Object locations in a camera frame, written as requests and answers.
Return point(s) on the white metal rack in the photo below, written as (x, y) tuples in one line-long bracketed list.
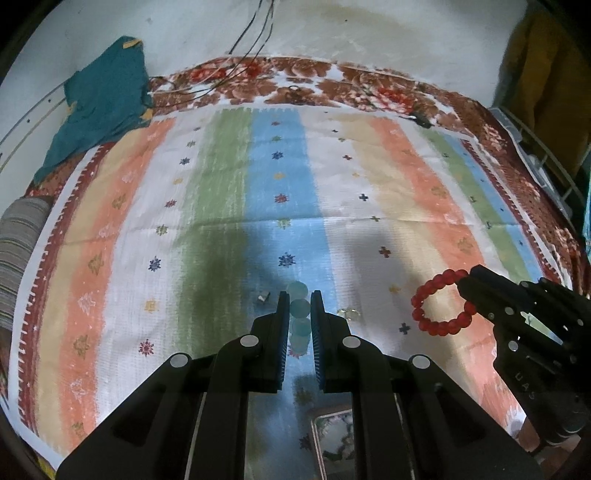
[(549, 157)]

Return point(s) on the grey striped pillow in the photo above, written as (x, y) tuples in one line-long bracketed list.
[(18, 249)]

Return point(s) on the mustard hanging garment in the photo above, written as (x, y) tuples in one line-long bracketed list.
[(540, 69)]

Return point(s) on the clear bead jewelry piece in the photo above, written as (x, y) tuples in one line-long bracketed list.
[(348, 314)]

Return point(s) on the silver metal tin box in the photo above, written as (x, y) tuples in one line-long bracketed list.
[(318, 457)]

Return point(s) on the teal cloth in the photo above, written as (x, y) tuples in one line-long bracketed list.
[(101, 106)]

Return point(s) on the small silver earring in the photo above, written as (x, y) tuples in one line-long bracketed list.
[(263, 297)]

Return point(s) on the small black charger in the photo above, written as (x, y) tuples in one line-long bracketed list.
[(421, 121)]

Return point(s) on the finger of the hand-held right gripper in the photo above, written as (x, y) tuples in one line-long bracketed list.
[(505, 337), (531, 300)]

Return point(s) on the striped pastel cloth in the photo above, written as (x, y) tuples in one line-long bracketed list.
[(221, 184)]

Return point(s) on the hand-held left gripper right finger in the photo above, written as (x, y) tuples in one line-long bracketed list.
[(317, 350)]

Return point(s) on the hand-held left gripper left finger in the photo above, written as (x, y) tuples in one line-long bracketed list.
[(280, 350)]

